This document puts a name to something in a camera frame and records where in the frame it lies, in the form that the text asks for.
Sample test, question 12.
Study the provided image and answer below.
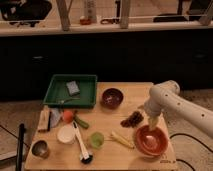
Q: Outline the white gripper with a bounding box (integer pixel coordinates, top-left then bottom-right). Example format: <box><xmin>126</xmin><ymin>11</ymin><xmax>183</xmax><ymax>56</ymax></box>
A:
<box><xmin>144</xmin><ymin>99</ymin><xmax>162</xmax><ymax>131</ymax></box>

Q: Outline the dark purple grape bunch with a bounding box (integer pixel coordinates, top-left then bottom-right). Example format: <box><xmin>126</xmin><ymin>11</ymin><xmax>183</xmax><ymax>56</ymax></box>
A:
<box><xmin>121</xmin><ymin>111</ymin><xmax>144</xmax><ymax>127</ymax></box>

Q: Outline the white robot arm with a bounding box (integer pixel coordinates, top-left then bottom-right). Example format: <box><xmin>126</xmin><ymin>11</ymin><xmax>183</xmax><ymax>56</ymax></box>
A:
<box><xmin>144</xmin><ymin>80</ymin><xmax>213</xmax><ymax>138</ymax></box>

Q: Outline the metal cup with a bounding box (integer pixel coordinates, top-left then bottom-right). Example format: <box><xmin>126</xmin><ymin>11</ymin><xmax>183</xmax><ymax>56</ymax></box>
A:
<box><xmin>32</xmin><ymin>140</ymin><xmax>50</xmax><ymax>159</ymax></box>

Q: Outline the red bowl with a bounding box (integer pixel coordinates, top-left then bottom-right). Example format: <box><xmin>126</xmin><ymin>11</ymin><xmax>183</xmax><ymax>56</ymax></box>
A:
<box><xmin>134</xmin><ymin>125</ymin><xmax>168</xmax><ymax>156</ymax></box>

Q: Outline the dark maroon bowl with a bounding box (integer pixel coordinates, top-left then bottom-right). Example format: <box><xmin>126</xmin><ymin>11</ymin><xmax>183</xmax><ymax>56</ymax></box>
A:
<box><xmin>101</xmin><ymin>88</ymin><xmax>124</xmax><ymax>109</ymax></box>

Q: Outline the green cucumber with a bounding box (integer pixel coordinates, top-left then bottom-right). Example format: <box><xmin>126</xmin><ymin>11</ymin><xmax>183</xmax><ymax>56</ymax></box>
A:
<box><xmin>74</xmin><ymin>115</ymin><xmax>89</xmax><ymax>129</ymax></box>

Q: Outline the orange ball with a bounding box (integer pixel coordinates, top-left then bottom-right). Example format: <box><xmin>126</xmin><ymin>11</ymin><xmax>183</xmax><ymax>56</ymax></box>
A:
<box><xmin>62</xmin><ymin>110</ymin><xmax>74</xmax><ymax>123</ymax></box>

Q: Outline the grey sponge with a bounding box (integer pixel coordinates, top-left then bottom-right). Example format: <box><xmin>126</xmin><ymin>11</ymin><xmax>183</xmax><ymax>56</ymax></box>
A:
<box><xmin>66</xmin><ymin>81</ymin><xmax>80</xmax><ymax>96</ymax></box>

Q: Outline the metal fork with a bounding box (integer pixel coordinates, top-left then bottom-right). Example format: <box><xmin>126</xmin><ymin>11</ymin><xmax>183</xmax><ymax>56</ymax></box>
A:
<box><xmin>58</xmin><ymin>97</ymin><xmax>80</xmax><ymax>104</ymax></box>

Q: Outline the light blue cloth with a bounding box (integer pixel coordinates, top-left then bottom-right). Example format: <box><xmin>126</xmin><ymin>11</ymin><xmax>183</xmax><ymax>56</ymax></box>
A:
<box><xmin>50</xmin><ymin>108</ymin><xmax>62</xmax><ymax>128</ymax></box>

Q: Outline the green plastic tray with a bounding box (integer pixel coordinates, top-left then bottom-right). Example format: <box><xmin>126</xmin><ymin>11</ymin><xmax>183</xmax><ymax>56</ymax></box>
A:
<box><xmin>43</xmin><ymin>74</ymin><xmax>97</xmax><ymax>108</ymax></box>

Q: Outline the wooden block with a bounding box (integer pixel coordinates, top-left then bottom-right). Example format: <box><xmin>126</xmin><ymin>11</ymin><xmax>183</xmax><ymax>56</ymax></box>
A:
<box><xmin>38</xmin><ymin>106</ymin><xmax>50</xmax><ymax>132</ymax></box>

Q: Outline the black pole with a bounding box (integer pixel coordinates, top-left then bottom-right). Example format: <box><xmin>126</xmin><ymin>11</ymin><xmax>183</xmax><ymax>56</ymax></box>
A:
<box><xmin>15</xmin><ymin>123</ymin><xmax>25</xmax><ymax>171</ymax></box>

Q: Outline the black cable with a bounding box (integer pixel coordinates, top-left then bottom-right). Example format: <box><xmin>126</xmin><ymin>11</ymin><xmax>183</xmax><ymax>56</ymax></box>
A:
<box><xmin>169</xmin><ymin>132</ymin><xmax>213</xmax><ymax>171</ymax></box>

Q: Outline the white handled brush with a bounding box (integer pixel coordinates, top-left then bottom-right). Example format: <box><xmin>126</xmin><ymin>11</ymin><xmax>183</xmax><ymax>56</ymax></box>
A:
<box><xmin>73</xmin><ymin>122</ymin><xmax>93</xmax><ymax>164</ymax></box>

